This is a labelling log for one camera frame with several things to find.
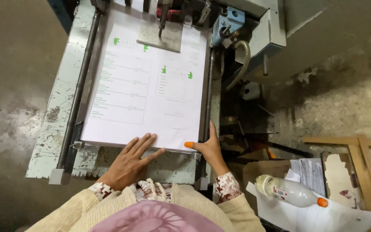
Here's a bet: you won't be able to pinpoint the person's left hand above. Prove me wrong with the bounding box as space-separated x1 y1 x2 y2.
97 133 166 191

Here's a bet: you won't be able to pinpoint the person's right hand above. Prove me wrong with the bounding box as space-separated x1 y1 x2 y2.
184 120 231 177

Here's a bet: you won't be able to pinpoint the stack of green-printed white sheets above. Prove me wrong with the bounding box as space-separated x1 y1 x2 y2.
81 6 209 153

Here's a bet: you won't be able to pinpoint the brown cardboard box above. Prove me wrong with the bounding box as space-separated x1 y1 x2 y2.
227 149 292 214

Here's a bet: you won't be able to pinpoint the short black guide rod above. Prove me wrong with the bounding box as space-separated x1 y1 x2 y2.
203 48 216 143

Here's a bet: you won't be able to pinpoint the pink patterned scarf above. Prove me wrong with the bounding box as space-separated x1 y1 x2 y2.
89 200 225 232

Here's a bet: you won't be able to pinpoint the chipped pale green feed table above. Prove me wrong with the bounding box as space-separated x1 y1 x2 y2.
25 0 222 186

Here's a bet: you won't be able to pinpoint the clear bottle with orange cap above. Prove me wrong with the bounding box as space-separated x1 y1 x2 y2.
255 174 329 209

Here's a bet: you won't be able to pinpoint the long black guide rod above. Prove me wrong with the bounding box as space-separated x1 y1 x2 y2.
57 9 103 171

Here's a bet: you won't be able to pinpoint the stack of grey printed papers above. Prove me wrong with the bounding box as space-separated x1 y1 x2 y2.
290 157 327 198

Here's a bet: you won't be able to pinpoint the perforated metal plate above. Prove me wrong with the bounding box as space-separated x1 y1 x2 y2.
136 20 184 53

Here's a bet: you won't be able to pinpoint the loose white paper sheets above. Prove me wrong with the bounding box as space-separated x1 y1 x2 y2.
246 168 371 232

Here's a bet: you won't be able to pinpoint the grey printing machine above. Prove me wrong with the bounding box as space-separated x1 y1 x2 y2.
89 0 371 155

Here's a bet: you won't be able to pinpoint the peeled wooden board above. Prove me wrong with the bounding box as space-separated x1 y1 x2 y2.
320 151 364 210

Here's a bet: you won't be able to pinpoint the braided metal hose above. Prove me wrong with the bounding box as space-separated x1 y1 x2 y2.
226 40 251 92

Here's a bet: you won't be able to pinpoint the blue metal bracket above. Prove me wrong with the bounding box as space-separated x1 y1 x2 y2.
211 6 246 47

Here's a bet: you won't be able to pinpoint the wooden frame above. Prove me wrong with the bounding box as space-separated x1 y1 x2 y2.
302 135 371 231

